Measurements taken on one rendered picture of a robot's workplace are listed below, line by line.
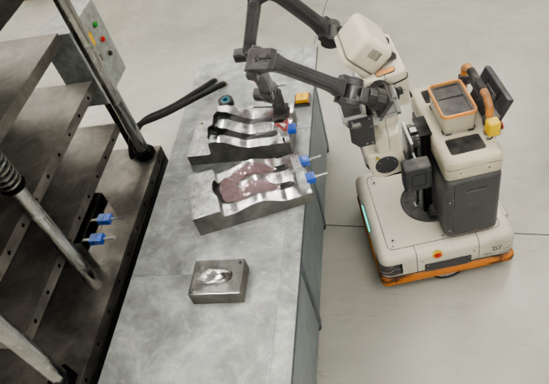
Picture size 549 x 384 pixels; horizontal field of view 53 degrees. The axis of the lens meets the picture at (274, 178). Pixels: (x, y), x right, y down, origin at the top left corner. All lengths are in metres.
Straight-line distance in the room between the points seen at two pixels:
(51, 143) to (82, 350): 0.80
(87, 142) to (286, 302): 1.22
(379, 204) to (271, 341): 1.20
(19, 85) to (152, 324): 1.01
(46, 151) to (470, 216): 1.85
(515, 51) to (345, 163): 1.54
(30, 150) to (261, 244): 0.98
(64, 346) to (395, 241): 1.56
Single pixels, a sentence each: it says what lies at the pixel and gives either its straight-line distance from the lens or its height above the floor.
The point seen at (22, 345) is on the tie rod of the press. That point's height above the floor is 1.10.
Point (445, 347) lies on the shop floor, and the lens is 2.80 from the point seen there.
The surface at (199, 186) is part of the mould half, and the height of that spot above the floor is 0.91.
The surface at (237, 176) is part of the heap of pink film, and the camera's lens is 2.35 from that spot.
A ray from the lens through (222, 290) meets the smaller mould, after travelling 2.05.
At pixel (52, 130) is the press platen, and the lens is 2.39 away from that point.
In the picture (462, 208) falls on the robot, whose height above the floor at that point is 0.50.
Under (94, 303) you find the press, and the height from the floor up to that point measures 0.78.
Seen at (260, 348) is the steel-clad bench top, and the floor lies 0.80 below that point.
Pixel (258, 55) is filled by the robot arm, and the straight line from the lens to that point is 1.90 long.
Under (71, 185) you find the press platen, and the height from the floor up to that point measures 1.04.
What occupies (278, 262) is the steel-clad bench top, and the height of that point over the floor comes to 0.80.
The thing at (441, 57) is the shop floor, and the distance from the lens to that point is 4.30.
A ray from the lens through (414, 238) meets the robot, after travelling 2.78.
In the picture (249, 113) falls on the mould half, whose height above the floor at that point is 0.89.
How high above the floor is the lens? 2.52
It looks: 45 degrees down
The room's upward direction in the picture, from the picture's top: 18 degrees counter-clockwise
